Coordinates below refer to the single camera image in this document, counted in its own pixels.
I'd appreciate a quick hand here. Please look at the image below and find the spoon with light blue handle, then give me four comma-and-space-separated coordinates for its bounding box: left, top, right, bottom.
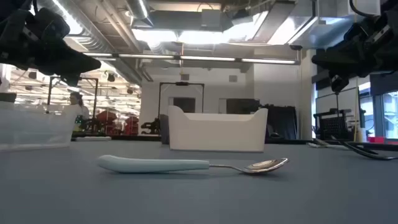
307, 138, 351, 151
98, 154, 289, 175

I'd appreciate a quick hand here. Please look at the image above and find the red machine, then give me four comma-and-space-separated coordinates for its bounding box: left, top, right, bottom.
95, 110, 140, 136

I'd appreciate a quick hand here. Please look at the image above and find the gray table mat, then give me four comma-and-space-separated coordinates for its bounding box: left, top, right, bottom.
0, 139, 398, 224

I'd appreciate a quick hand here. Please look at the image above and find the black pegboard cart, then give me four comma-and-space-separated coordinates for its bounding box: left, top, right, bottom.
313, 108, 351, 141

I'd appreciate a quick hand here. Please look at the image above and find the black curtain panel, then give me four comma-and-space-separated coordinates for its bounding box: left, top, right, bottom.
266, 105, 299, 140

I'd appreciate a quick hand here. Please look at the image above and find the flat silver ventilation duct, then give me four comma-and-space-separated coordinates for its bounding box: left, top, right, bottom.
248, 0, 318, 47

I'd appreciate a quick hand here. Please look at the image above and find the dark wall window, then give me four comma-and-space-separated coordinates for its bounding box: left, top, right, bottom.
172, 96, 197, 114

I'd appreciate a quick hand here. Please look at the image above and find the long ceiling light fixture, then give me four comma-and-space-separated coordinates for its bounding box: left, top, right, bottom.
83, 52, 300, 65

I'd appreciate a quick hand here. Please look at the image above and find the black rig frame with posts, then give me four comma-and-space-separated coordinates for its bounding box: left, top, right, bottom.
46, 77, 100, 131

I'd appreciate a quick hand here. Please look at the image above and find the dark monitor screen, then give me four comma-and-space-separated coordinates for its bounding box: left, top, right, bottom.
226, 98, 261, 114

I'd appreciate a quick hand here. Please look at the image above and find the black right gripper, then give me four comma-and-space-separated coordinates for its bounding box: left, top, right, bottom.
312, 9, 398, 93

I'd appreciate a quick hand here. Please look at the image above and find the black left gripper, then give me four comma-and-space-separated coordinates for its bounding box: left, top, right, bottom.
0, 7, 102, 88

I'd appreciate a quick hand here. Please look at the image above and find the black rig frame with camera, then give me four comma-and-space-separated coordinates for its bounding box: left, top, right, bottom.
157, 82, 205, 133

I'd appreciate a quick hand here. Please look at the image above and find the round silver ventilation duct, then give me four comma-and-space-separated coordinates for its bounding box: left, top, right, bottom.
126, 0, 155, 27

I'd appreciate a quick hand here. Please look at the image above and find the white plastic bin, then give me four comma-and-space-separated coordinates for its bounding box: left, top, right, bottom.
167, 105, 269, 153

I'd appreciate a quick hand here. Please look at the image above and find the small black box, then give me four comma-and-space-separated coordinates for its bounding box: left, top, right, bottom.
0, 92, 17, 103

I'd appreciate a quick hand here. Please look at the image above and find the clear plastic bin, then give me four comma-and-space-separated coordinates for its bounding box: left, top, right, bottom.
0, 101, 82, 152

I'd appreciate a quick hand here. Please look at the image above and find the person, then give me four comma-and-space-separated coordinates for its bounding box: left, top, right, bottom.
68, 91, 90, 131

